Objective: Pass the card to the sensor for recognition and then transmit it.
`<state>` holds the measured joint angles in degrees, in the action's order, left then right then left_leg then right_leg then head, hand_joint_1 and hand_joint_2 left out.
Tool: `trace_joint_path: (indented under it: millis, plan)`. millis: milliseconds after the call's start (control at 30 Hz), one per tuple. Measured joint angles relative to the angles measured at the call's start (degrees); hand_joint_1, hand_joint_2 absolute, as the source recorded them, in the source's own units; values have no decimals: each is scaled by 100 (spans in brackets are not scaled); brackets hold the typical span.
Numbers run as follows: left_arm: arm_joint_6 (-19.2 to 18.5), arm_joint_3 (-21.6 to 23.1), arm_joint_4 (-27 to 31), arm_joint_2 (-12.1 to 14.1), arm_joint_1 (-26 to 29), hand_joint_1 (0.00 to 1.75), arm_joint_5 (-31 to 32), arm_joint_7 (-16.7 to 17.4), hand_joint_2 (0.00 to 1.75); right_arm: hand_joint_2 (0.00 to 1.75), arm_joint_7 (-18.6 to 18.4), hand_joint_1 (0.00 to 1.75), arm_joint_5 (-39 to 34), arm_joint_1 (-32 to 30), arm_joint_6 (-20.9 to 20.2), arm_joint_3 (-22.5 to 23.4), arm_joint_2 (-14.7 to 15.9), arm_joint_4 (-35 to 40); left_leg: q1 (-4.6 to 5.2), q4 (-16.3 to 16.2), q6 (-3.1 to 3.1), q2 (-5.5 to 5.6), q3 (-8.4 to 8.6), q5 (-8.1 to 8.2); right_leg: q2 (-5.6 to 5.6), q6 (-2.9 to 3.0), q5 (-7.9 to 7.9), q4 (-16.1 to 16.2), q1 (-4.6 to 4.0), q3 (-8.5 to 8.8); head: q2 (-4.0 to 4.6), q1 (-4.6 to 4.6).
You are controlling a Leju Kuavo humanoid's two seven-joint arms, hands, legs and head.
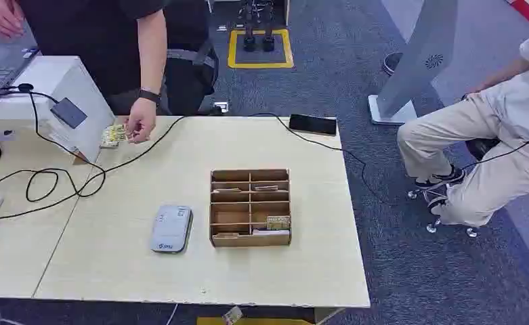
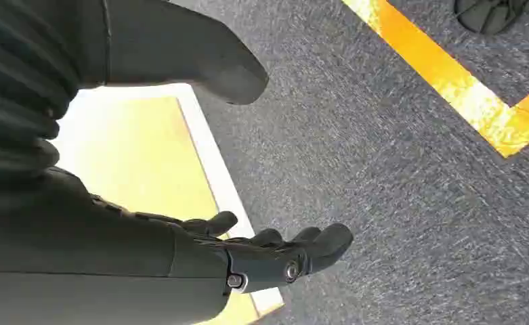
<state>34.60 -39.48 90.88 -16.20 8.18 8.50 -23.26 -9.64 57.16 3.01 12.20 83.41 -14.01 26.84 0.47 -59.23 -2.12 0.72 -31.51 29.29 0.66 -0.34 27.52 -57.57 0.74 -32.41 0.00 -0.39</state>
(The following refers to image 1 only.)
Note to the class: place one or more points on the white box stand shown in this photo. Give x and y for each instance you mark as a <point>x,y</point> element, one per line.
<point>62,76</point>

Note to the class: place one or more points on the black robot legs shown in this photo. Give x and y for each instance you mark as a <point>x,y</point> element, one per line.
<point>249,40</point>

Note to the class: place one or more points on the stack of printed cards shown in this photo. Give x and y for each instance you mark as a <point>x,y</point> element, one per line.
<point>112,135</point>

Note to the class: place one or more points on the black round base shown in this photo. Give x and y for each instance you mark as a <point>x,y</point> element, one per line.
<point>392,63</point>

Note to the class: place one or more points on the person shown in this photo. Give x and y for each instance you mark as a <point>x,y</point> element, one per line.
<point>493,116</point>
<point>89,45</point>

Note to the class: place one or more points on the paper tag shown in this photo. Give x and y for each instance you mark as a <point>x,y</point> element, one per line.
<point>233,315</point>

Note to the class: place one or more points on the dark grey adapter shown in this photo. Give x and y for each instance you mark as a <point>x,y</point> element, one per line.
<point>69,113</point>

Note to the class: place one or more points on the black wristwatch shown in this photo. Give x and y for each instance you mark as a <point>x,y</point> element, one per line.
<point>149,95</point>

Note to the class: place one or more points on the wooden card box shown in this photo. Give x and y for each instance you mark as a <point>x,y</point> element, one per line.
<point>228,211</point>

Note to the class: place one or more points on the yellow board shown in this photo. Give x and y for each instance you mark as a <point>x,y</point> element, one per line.
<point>264,321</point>

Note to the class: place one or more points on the yellow printed card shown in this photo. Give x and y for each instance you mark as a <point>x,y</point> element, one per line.
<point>278,222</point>

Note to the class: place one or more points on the brown printed card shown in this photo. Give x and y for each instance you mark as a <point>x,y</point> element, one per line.
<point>226,234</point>

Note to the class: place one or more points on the grey card reader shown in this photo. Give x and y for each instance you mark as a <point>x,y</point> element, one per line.
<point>171,228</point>

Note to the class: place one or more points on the person's left hand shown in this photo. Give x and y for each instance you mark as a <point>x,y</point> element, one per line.
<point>142,121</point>

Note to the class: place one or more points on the white kiosk stand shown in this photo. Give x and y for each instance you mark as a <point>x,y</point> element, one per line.
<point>421,54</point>

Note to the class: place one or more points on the white card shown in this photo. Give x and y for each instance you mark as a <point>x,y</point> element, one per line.
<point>268,232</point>

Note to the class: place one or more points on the person's right hand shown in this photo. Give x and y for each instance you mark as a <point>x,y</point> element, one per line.
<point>4,15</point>

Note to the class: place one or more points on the metal floor socket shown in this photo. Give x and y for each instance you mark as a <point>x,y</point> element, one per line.
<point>221,106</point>

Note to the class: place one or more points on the black phone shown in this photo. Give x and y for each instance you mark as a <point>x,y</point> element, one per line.
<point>312,124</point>

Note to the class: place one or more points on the black stool chrome casters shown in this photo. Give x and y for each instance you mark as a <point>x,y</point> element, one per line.
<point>481,148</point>

